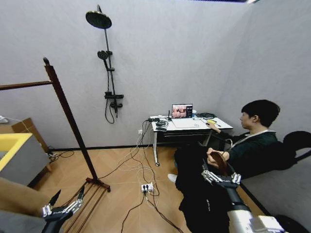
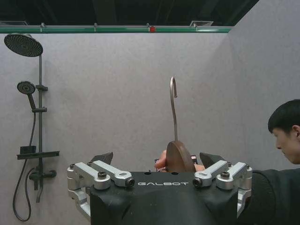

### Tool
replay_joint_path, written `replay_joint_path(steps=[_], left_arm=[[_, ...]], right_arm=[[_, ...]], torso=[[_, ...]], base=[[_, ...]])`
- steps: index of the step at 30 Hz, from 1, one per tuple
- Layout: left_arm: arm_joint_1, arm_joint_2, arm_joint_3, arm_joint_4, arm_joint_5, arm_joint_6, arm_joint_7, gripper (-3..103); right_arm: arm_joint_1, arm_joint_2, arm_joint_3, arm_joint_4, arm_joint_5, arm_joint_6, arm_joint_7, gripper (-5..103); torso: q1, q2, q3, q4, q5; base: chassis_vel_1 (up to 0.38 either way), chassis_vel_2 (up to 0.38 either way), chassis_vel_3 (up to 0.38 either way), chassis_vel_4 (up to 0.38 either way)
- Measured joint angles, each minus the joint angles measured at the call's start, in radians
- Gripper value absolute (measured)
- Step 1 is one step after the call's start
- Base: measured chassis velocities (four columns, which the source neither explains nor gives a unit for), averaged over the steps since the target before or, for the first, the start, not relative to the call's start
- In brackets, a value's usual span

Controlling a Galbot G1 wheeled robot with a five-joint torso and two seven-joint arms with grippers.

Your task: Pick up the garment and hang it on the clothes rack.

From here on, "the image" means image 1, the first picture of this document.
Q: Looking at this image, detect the brown wooden garment rack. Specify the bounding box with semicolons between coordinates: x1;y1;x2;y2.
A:
0;57;111;233

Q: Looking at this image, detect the black shower column with faucet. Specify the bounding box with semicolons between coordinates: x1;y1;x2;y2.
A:
104;28;124;119

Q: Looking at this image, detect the tan topped grey furniture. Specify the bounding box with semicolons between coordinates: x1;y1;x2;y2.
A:
0;176;51;233

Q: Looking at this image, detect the white desk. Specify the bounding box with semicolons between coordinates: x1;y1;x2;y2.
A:
148;115;234;167

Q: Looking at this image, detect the open laptop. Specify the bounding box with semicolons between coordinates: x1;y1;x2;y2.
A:
171;103;207;129

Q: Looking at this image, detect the black router with antenna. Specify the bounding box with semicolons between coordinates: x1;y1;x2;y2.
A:
148;110;171;122

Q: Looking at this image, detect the grey bin with yellow rim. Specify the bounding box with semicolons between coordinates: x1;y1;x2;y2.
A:
0;133;51;188

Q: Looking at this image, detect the thin black floor cable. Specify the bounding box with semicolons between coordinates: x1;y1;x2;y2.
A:
46;145;75;161

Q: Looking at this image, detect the white floor cable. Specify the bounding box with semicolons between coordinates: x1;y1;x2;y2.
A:
117;126;161;211

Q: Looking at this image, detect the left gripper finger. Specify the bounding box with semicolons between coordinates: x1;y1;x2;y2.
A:
41;189;62;217
62;185;86;216

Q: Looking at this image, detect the brown cardboard box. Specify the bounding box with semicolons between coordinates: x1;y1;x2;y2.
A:
11;117;51;152

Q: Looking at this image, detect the black hand shower head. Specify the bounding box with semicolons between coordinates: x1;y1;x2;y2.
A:
97;50;110;71

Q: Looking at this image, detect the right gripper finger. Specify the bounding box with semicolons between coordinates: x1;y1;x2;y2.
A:
225;163;243;186
201;158;222;187

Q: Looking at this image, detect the person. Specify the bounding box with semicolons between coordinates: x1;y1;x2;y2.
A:
173;99;296;182

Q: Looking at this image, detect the white power strip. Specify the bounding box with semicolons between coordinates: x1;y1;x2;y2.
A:
141;182;155;194

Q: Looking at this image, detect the black shower hose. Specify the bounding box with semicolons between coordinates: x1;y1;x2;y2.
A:
104;67;116;125

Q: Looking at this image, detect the black office chair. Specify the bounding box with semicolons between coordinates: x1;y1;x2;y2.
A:
273;130;311;233

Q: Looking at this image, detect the black garment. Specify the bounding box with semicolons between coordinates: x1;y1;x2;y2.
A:
174;147;236;233

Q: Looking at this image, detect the black round overhead shower head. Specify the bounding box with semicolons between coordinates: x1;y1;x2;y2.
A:
85;4;113;30

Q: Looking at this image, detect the black cable bundle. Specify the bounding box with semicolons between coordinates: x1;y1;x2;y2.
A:
195;112;215;120

